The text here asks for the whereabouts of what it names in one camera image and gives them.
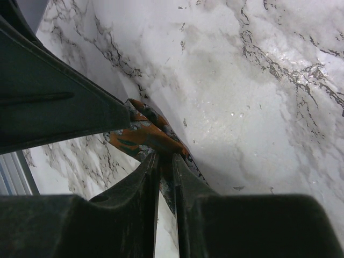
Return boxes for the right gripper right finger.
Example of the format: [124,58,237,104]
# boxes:
[173,154,343,257]

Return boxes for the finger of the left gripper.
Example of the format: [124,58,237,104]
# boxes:
[1,19,130,153]

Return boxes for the orange floral tie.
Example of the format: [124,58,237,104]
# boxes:
[104,99,208,214]

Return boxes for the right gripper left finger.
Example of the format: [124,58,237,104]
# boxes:
[1,153,160,257]

